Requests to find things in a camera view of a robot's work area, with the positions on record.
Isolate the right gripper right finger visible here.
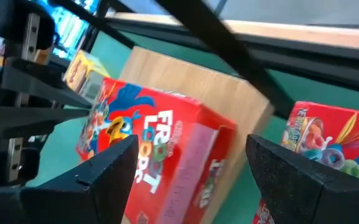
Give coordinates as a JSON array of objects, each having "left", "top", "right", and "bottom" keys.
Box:
[{"left": 246, "top": 133, "right": 359, "bottom": 224}]

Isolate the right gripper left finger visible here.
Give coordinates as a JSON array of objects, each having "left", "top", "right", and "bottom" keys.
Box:
[{"left": 0, "top": 134, "right": 140, "bottom": 224}]

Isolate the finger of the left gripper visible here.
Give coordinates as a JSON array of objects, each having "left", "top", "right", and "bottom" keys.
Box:
[
  {"left": 1, "top": 58, "right": 93, "bottom": 110},
  {"left": 0, "top": 107, "right": 92, "bottom": 140}
]

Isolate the yellow Corn Pops cereal box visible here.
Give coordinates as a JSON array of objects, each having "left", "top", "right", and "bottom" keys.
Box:
[{"left": 62, "top": 49, "right": 110, "bottom": 104}]

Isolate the red Froot Loops cereal box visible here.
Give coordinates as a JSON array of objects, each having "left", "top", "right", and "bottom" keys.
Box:
[
  {"left": 75, "top": 77, "right": 238, "bottom": 224},
  {"left": 252, "top": 101, "right": 359, "bottom": 224}
]

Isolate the bright blue screen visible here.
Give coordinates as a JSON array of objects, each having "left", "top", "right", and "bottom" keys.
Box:
[{"left": 37, "top": 0, "right": 101, "bottom": 60}]

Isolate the black aluminium rig frame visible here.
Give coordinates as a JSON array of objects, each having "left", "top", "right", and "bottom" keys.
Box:
[{"left": 47, "top": 0, "right": 359, "bottom": 97}]

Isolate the wooden shelf black metal frame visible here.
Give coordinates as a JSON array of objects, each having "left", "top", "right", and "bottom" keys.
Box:
[{"left": 118, "top": 0, "right": 296, "bottom": 224}]

